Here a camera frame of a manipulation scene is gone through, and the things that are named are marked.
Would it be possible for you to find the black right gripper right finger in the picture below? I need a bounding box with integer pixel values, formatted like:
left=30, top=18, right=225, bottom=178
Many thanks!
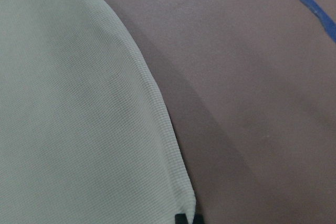
left=192, top=214, right=204, bottom=224

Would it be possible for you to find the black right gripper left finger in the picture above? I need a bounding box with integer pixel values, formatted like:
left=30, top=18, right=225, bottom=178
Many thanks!
left=175, top=214, right=188, bottom=224

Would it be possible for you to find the olive green long-sleeve shirt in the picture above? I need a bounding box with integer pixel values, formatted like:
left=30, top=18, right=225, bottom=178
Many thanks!
left=1, top=0, right=196, bottom=223

